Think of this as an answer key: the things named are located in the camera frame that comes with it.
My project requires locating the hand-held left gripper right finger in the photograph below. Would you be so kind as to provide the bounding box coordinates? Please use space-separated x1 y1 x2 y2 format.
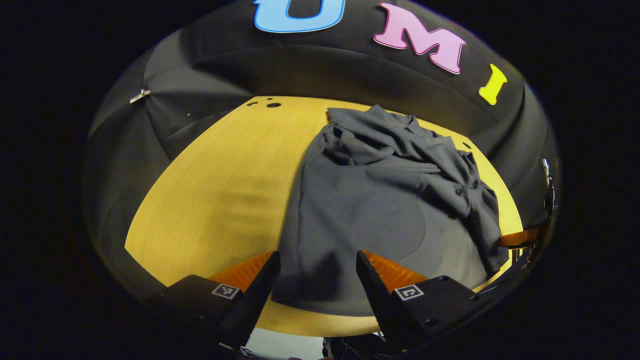
356 251 483 352

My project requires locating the black cable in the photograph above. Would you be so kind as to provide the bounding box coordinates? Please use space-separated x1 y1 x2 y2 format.
322 334 388 360

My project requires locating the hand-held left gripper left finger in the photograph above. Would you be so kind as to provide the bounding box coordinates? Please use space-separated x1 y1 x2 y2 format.
145 251 282 351

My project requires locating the black backdrop cloth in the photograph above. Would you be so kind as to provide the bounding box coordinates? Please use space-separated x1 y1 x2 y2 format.
81 0 560 301

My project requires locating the grey polo shirt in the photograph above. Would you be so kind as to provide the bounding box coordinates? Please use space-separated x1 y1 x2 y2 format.
271 104 510 317

